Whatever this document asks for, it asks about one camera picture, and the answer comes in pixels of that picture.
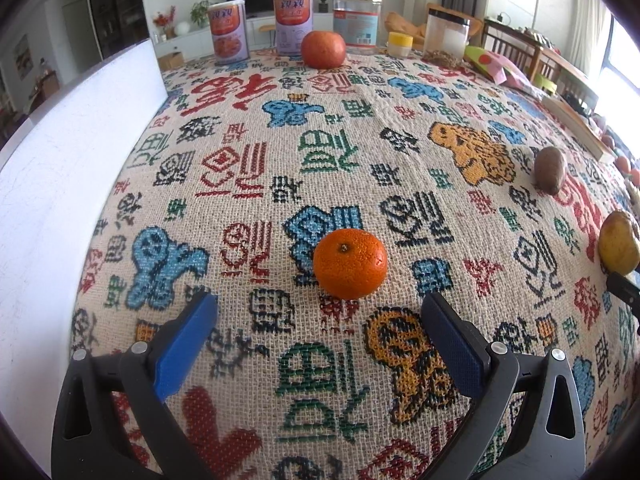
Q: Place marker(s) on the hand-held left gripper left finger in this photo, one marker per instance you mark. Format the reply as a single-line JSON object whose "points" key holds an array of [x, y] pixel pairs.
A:
{"points": [[185, 347]]}

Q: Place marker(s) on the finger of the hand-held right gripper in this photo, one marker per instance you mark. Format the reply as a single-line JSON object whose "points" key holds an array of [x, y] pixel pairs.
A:
{"points": [[625, 287]]}

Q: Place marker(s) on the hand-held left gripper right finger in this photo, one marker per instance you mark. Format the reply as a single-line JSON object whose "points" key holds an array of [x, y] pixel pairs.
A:
{"points": [[457, 350]]}

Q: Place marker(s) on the yellow pear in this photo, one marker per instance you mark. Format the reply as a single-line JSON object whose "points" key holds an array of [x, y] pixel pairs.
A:
{"points": [[620, 242]]}

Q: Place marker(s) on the small orange mandarin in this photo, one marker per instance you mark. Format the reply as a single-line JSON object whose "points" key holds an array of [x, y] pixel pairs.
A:
{"points": [[350, 262]]}

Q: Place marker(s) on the small reddish fruit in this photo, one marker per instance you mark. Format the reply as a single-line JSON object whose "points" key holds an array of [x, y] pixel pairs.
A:
{"points": [[607, 141], [622, 164], [634, 177]]}

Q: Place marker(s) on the greenish brown kiwi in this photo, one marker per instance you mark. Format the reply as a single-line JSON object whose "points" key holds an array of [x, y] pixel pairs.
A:
{"points": [[550, 170]]}

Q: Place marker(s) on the wooden tray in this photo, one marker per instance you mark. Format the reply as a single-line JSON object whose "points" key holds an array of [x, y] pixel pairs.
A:
{"points": [[577, 125]]}

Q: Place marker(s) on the printed woven tablecloth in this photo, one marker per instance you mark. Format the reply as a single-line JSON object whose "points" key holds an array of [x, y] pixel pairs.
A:
{"points": [[310, 200]]}

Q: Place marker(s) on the white board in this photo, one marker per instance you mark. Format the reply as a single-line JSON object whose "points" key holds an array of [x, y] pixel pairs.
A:
{"points": [[60, 170]]}

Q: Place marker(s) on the wooden chair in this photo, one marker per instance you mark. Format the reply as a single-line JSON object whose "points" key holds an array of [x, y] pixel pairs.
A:
{"points": [[520, 50]]}

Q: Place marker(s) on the colourful snack packet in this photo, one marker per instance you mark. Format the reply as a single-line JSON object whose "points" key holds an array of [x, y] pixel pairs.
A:
{"points": [[492, 62]]}

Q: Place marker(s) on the cardboard box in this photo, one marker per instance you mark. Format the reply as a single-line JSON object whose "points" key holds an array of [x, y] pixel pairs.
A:
{"points": [[171, 61]]}

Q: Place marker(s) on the clear container with black lid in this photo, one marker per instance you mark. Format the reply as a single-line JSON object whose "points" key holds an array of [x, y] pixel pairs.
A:
{"points": [[446, 32]]}

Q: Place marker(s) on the small yellow lidded jar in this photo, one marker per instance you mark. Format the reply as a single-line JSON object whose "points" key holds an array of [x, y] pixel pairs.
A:
{"points": [[400, 44]]}

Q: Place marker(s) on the white television cabinet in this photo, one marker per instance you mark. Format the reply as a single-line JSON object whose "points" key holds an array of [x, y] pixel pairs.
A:
{"points": [[240, 35]]}

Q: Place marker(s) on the pink labelled can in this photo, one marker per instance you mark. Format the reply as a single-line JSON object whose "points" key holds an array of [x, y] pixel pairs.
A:
{"points": [[229, 32], [294, 22]]}

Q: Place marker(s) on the white round vase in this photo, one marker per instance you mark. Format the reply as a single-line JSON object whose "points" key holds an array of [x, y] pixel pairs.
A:
{"points": [[181, 27]]}

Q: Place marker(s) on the red flower plant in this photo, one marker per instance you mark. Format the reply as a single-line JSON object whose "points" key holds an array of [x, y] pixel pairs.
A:
{"points": [[162, 22]]}

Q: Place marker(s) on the brown paper bag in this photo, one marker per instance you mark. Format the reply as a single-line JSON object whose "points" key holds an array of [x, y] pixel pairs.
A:
{"points": [[404, 24]]}

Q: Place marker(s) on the clear jar with gold lid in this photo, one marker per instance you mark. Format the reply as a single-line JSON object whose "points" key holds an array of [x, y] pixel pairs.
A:
{"points": [[357, 22]]}

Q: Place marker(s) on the small green potted plant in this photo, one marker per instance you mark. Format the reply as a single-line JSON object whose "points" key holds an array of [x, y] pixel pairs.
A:
{"points": [[323, 1]]}

